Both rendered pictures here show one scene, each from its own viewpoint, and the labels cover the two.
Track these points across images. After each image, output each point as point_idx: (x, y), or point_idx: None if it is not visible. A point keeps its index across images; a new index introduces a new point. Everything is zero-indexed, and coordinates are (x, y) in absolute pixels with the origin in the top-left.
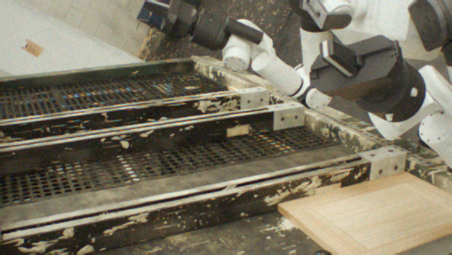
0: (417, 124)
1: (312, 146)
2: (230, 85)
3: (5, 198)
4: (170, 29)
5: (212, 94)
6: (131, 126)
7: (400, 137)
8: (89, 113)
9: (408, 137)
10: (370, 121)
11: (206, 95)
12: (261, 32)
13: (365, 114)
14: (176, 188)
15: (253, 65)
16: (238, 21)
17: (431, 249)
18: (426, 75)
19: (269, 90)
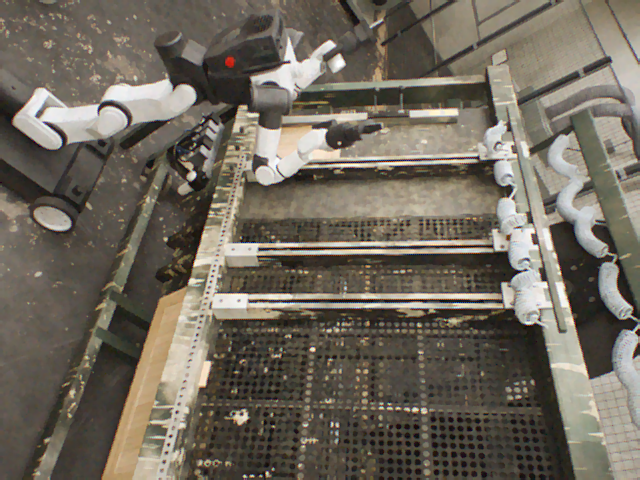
0: (19, 344)
1: (259, 222)
2: (196, 391)
3: None
4: None
5: (272, 303)
6: (381, 251)
7: (33, 367)
8: (407, 294)
9: (34, 355)
10: (3, 422)
11: (280, 303)
12: (314, 123)
13: None
14: (375, 203)
15: (310, 158)
16: (327, 120)
17: (312, 118)
18: (332, 42)
19: (215, 294)
